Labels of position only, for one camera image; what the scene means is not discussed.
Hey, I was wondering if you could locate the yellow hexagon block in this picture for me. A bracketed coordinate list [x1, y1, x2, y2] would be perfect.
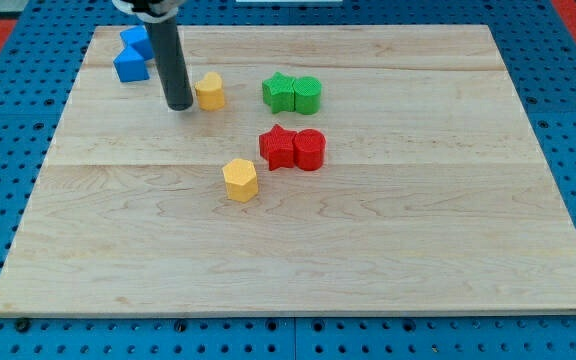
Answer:
[222, 158, 259, 203]

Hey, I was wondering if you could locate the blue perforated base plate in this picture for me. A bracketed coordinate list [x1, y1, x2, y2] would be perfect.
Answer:
[0, 0, 576, 359]

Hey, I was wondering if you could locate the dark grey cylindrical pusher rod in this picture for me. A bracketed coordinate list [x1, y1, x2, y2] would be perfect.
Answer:
[145, 17, 193, 111]

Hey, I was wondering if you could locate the white and black rod mount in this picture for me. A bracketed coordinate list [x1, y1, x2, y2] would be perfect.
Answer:
[112, 0, 186, 24]

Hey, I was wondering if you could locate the red star block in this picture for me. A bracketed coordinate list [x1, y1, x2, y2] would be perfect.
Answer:
[258, 124, 297, 171]

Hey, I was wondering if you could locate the green cylinder block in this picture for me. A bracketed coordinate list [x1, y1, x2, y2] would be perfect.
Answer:
[293, 76, 322, 115]

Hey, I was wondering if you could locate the light wooden board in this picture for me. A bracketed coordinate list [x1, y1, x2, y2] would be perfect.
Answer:
[0, 25, 576, 318]

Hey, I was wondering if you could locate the yellow heart block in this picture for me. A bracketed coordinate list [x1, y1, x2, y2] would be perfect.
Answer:
[194, 72, 226, 111]

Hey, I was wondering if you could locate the blue wedge block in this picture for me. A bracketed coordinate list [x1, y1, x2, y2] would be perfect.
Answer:
[113, 47, 150, 83]

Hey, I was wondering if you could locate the green star block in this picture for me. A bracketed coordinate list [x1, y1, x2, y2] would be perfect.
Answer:
[262, 72, 296, 114]

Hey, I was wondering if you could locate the blue cube block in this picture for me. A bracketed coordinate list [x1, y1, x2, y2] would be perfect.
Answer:
[120, 26, 154, 60]

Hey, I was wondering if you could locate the red cylinder block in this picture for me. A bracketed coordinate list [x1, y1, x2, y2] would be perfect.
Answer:
[293, 129, 326, 171]

